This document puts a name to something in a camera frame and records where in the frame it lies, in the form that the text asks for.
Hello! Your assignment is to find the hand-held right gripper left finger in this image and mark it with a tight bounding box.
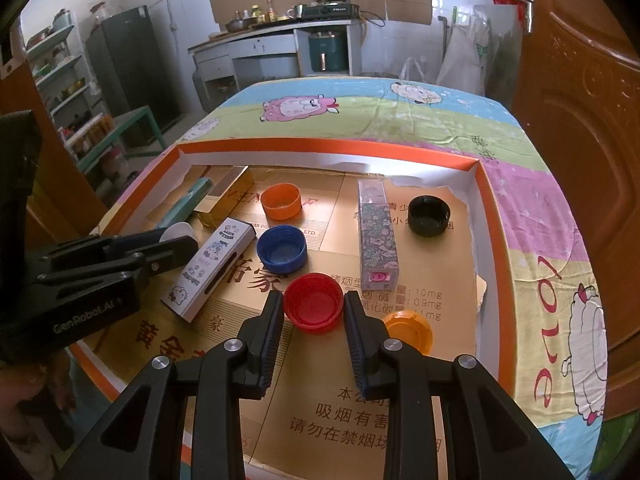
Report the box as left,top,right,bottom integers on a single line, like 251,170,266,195
65,290,286,480

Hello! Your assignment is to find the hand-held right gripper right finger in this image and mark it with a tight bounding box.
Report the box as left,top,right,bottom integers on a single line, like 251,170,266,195
344,292,576,480

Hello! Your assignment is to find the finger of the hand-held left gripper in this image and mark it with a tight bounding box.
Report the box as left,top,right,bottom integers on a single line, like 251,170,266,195
34,229,169,267
36,238,200,287

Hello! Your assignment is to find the white bottle cap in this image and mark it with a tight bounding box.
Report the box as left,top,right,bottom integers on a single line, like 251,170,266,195
160,222,198,246

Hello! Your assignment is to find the white cartoon lighter box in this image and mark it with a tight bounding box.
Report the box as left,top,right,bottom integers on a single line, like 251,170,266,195
160,217,257,323

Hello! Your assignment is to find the yellow-orange bottle cap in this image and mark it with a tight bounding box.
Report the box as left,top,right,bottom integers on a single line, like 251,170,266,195
382,310,434,358

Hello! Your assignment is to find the teal flower-print lighter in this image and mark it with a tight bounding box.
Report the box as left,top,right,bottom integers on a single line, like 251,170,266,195
159,177,213,231

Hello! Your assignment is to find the red bottle cap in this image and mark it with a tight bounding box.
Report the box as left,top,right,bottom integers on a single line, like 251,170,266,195
283,272,346,335

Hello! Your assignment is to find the gold metal lighter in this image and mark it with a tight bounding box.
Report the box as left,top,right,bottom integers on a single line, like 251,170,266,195
194,165,256,231

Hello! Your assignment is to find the blue bottle cap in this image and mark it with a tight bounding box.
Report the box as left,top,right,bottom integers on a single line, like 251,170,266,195
256,225,309,273

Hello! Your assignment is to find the clear floral lighter box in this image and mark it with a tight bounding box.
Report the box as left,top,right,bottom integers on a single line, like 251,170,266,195
357,178,402,288

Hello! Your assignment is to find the orange bottle cap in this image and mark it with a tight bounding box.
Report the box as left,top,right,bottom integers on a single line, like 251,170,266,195
260,183,302,221

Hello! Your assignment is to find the black bottle cap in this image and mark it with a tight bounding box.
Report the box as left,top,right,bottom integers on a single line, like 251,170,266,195
406,196,452,237

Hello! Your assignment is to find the shallow orange-rimmed cardboard box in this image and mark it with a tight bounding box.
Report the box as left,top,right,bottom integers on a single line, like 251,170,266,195
70,137,516,480

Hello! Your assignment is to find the gold printed cardboard sheet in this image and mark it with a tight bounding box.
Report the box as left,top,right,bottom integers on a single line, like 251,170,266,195
95,165,488,471

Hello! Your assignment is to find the white storage shelf rack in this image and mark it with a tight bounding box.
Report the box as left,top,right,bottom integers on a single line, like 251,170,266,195
22,10,131,201

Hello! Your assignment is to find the dark grey refrigerator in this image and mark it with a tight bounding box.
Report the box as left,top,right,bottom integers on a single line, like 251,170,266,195
85,5,181,148

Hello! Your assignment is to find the white kitchen counter cabinet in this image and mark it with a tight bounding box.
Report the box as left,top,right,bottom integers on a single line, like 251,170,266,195
189,17,366,91

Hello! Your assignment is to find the cartoon sheep printed blanket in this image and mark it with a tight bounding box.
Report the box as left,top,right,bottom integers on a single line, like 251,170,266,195
125,75,616,480

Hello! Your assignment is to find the dark green air fryer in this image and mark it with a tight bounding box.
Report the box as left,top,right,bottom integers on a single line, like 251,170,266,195
307,30,346,73

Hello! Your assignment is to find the clear plastic bag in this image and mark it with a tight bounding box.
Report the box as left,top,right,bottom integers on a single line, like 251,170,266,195
397,57,431,83

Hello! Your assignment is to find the black gas stove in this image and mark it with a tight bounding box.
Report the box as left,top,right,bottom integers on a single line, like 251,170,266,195
300,0,361,20

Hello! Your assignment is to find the white woven sack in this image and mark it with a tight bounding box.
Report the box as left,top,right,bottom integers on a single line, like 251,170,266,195
437,10,493,96

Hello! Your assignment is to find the carved red-brown wooden door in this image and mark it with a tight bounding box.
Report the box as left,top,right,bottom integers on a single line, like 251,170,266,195
515,0,640,411

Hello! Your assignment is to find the green metal table frame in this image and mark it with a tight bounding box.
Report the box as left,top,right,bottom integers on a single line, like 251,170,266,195
75,105,168,176

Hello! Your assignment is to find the silver door handle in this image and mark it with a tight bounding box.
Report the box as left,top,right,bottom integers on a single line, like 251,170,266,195
517,0,536,36

